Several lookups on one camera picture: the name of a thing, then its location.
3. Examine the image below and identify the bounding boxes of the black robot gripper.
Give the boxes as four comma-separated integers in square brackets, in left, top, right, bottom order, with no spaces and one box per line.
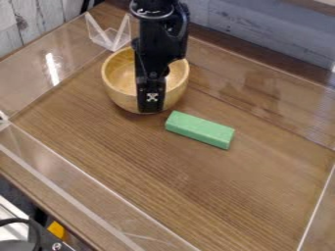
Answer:
[129,1,190,114]

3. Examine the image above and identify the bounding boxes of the green rectangular block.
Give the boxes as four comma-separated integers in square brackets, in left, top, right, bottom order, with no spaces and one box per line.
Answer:
[165,111,235,150]

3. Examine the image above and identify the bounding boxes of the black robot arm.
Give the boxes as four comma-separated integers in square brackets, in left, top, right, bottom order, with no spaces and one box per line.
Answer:
[129,0,190,114]

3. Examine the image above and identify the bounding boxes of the brown wooden bowl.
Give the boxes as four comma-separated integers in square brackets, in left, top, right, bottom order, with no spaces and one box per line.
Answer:
[100,47,190,114]

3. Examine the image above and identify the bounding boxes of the yellow and black device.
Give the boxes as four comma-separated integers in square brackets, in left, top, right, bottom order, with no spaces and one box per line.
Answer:
[47,221,83,251]

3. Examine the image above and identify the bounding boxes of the clear acrylic corner bracket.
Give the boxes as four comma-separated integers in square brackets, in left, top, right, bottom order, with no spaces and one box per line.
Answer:
[84,13,131,52]

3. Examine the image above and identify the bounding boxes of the clear acrylic tray wall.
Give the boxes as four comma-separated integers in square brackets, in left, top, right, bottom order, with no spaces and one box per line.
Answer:
[0,113,200,251]

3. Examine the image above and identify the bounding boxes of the black cable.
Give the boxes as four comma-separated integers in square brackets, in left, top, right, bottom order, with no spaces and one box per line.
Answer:
[0,218,44,251]

